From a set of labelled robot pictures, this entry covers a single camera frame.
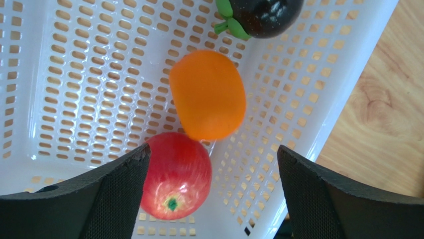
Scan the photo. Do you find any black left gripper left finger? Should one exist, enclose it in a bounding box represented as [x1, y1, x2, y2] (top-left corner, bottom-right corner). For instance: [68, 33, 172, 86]
[0, 144, 151, 239]

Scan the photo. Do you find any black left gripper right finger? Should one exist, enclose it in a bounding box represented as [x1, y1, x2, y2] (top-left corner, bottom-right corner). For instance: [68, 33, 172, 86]
[277, 145, 424, 239]

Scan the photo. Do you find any fake red apple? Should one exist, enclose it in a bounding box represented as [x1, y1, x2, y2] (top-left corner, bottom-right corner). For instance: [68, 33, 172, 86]
[140, 132, 212, 220]

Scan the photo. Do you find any fake orange fruit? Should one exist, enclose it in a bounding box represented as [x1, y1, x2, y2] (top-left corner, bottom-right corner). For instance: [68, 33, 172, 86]
[169, 50, 246, 140]

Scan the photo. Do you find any fake dark purple eggplant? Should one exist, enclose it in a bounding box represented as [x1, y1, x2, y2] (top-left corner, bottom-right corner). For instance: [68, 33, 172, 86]
[214, 0, 304, 40]

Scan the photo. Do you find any white plastic basket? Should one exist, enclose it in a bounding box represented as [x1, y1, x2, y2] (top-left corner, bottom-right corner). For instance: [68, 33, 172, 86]
[0, 0, 397, 239]

